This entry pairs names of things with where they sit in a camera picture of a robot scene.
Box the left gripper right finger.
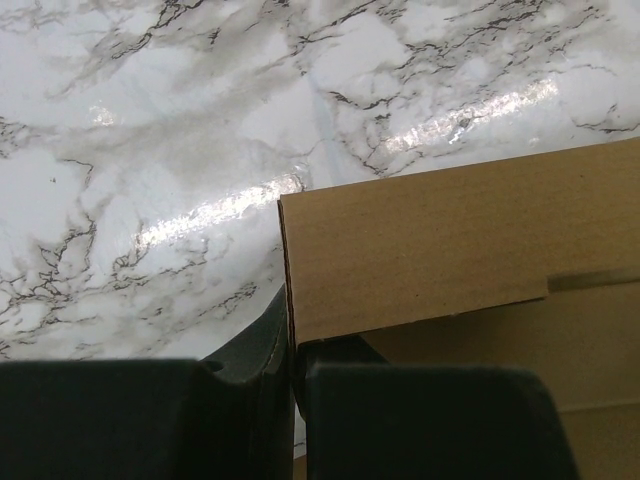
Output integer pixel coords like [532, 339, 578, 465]
[294, 336, 579, 479]

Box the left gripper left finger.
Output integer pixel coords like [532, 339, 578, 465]
[1, 293, 294, 479]

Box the brown cardboard box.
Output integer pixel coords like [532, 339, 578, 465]
[278, 139, 639, 479]

